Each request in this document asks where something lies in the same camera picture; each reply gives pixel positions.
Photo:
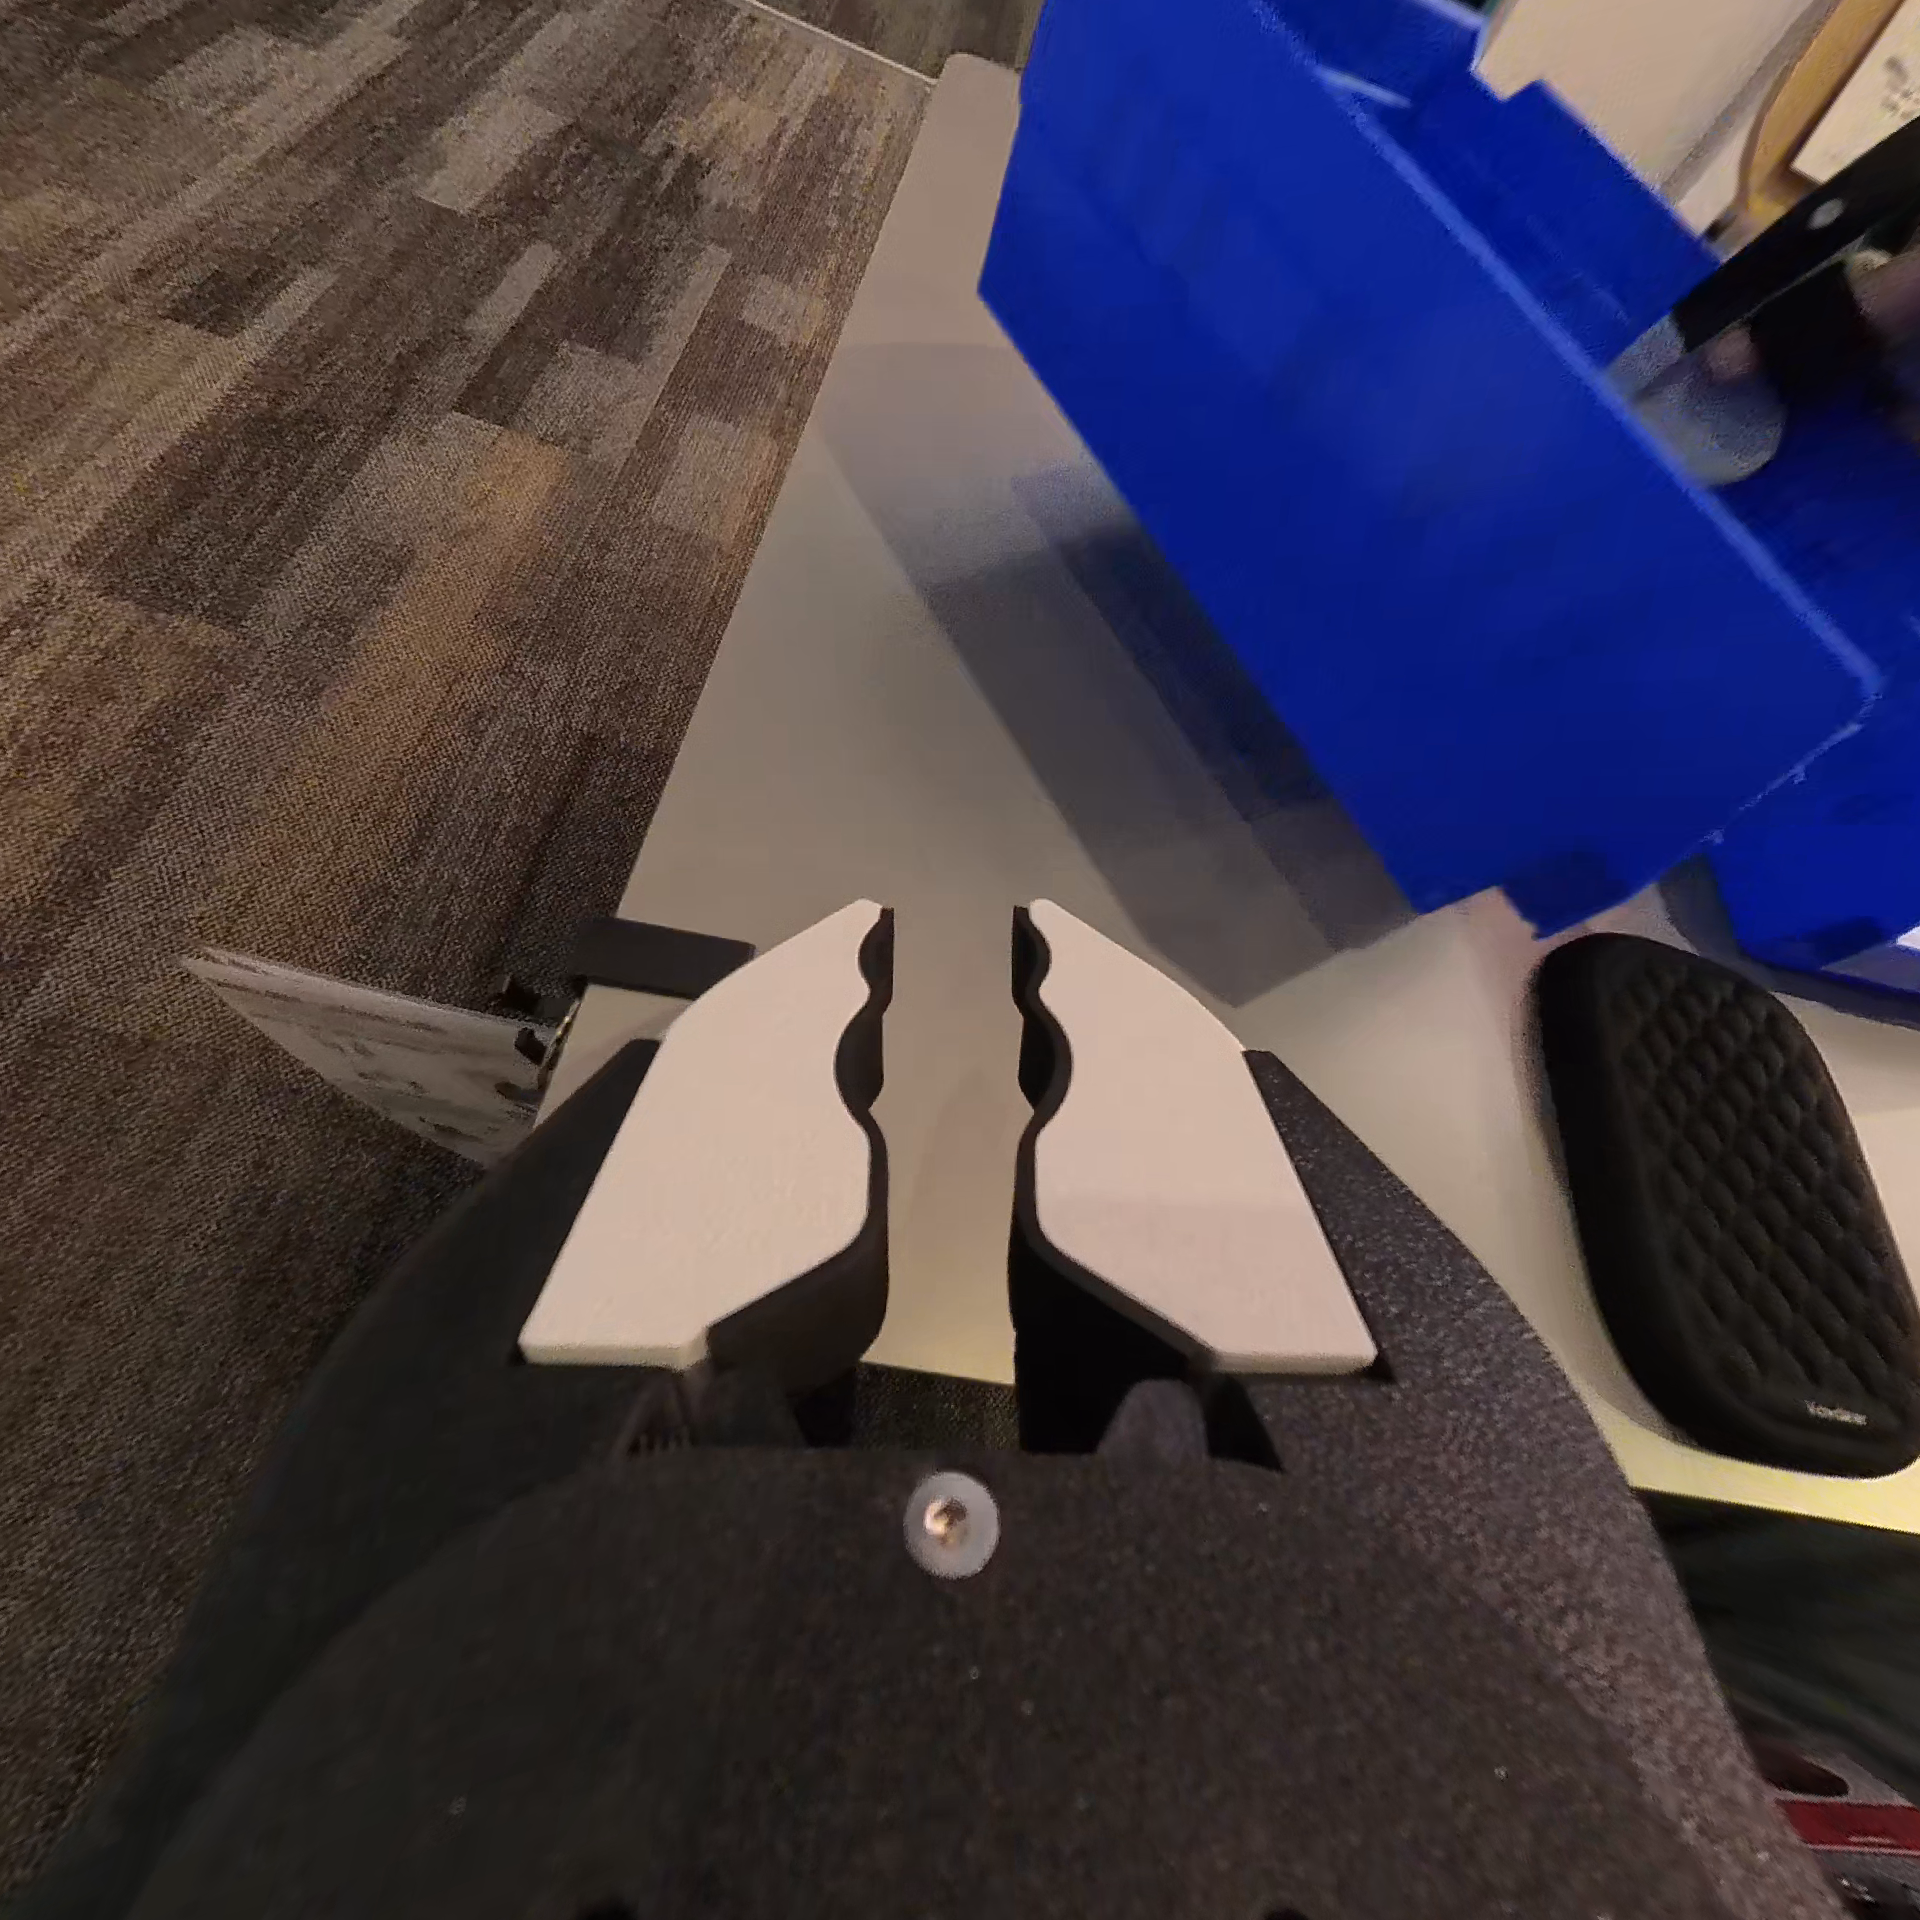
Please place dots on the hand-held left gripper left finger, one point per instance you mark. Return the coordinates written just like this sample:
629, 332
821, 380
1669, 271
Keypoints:
720, 1171

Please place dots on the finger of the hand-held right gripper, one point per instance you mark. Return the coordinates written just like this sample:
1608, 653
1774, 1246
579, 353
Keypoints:
1710, 412

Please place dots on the black wrist rest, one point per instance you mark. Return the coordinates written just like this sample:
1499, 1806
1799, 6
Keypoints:
1725, 1201

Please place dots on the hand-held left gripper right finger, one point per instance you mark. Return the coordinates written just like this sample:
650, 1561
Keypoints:
1184, 1186

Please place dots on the blue plastic bin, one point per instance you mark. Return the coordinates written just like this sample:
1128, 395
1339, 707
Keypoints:
1349, 524

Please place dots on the grey desk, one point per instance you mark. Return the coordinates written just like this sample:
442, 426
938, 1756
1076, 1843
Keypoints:
839, 841

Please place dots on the printed instruction sheet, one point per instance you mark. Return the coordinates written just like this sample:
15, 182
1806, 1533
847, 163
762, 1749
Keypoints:
1876, 107

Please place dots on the metal desk frame bracket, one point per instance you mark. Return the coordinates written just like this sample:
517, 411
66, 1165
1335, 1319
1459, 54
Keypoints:
375, 1051

